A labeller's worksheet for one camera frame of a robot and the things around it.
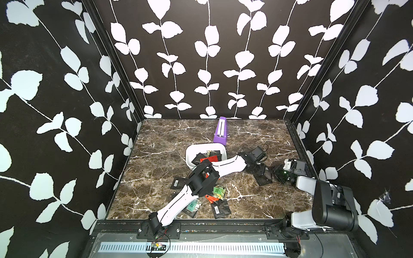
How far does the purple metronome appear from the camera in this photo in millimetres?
979

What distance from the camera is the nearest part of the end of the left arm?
0.74 metres

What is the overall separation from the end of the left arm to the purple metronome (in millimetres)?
255
